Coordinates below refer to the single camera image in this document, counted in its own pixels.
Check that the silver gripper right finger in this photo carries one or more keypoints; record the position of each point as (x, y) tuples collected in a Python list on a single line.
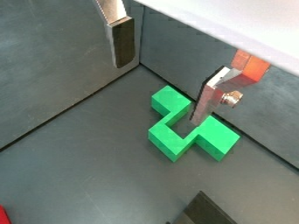
[(219, 90)]

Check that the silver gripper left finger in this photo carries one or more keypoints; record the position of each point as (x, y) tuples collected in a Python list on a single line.
[(120, 30)]

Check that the green U-shaped block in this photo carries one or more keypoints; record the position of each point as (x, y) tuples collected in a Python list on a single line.
[(174, 134)]

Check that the red base board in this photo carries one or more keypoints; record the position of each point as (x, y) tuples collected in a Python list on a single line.
[(4, 219)]

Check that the black angle bracket fixture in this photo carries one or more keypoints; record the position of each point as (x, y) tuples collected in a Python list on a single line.
[(203, 211)]

